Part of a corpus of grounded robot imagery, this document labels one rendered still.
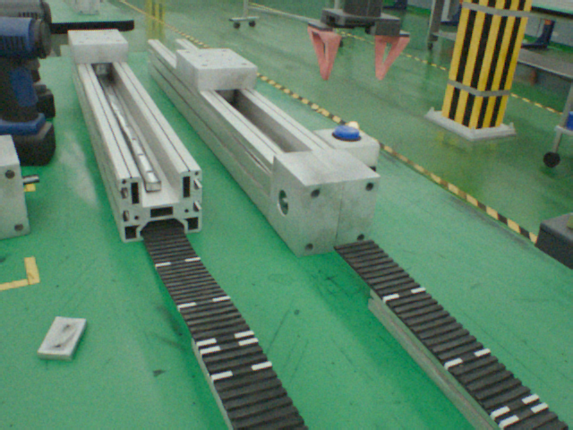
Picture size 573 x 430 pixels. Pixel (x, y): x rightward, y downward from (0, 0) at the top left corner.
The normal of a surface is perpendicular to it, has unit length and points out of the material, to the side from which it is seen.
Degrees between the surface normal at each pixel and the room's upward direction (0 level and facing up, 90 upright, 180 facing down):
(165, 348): 0
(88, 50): 90
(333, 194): 90
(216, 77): 90
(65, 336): 0
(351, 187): 90
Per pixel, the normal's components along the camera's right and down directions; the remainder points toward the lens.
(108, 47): 0.42, 0.47
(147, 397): 0.08, -0.88
